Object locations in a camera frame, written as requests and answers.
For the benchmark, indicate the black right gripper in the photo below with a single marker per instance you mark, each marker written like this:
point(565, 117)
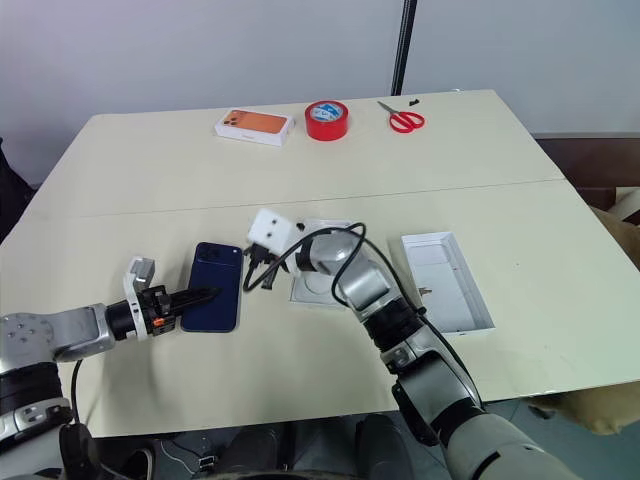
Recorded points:
point(265, 259)

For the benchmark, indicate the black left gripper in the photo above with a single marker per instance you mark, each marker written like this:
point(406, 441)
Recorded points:
point(157, 305)

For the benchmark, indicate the dark blue smartphone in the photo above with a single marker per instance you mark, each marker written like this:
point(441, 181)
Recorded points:
point(215, 270)

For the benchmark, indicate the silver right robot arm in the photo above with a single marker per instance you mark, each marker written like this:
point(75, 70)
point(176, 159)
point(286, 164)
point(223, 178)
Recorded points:
point(367, 287)

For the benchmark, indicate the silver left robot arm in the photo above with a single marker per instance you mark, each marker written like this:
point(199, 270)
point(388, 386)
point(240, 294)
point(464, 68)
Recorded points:
point(75, 327)

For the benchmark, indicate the orange printed phone box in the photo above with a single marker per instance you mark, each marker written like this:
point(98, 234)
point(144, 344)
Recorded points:
point(252, 125)

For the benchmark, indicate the white phone box lid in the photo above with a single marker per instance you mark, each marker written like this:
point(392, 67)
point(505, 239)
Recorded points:
point(450, 280)

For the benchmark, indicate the tan cardboard box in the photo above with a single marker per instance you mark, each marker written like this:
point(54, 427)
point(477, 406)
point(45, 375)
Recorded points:
point(627, 220)

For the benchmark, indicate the dark rounded shape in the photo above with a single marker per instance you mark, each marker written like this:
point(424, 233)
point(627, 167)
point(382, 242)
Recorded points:
point(380, 442)
point(250, 447)

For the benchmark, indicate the red tape roll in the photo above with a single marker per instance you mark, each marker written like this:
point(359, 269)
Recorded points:
point(326, 125)

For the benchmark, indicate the small black object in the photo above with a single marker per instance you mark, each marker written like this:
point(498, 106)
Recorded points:
point(414, 101)

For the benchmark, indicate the black vertical pole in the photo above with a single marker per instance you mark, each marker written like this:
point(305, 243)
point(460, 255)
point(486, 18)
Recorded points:
point(404, 45)

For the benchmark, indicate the dark brown furniture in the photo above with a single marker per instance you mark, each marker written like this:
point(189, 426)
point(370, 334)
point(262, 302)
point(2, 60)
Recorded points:
point(590, 160)

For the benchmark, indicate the tan cushion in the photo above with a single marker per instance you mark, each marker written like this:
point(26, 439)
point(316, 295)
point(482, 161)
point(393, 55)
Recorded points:
point(595, 407)

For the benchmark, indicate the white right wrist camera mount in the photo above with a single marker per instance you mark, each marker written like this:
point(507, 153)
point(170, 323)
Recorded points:
point(270, 231)

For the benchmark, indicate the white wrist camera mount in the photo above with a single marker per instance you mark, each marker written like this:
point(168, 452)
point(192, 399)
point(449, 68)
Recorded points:
point(270, 231)
point(141, 270)

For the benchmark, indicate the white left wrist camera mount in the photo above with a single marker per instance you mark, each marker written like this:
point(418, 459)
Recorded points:
point(141, 270)

